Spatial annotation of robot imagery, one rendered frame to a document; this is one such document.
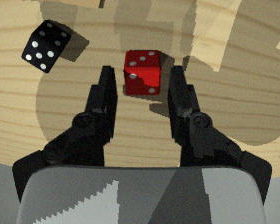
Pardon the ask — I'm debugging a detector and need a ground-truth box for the red die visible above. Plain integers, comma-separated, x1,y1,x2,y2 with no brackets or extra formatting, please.
124,51,162,95

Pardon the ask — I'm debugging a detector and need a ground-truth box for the black die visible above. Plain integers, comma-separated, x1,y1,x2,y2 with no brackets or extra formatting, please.
21,20,71,73

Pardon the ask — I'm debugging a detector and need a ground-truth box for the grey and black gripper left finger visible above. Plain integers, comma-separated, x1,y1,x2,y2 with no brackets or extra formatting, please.
12,65,118,203

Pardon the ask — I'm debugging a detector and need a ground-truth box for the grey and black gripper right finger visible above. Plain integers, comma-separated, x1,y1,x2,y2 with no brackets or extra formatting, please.
168,65,272,206

